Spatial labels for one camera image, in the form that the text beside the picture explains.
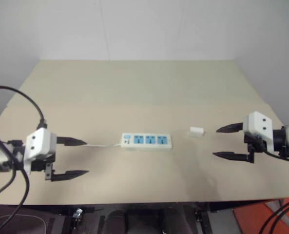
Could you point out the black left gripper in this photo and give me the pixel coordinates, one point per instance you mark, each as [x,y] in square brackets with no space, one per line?
[40,165]

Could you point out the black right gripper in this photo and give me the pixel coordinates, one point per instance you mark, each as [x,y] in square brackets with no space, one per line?
[252,141]

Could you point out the white plug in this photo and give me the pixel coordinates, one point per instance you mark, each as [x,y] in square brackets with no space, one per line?
[196,131]

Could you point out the white power strip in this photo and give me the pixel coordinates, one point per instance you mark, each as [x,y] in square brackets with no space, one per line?
[146,141]

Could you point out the dark rounded shape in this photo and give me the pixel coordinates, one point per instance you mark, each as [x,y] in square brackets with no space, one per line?
[115,220]

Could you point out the orange panel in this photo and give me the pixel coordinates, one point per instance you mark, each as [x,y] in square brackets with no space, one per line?
[256,217]

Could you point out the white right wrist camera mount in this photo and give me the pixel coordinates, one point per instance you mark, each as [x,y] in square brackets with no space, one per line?
[258,126]

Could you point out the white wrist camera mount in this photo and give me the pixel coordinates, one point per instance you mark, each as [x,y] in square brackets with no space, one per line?
[40,143]
[258,126]

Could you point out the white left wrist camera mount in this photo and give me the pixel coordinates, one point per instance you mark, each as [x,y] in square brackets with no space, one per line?
[40,143]

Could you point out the small metal bracket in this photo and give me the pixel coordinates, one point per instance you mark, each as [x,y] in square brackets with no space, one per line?
[77,212]

